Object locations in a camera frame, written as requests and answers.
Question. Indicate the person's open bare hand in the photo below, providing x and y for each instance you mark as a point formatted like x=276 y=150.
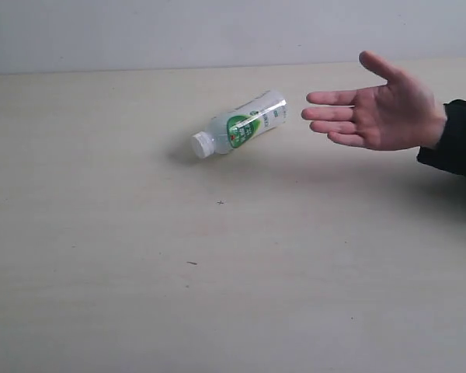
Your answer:
x=398 y=115

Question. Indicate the green label bottle white cap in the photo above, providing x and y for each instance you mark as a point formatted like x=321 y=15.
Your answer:
x=229 y=131

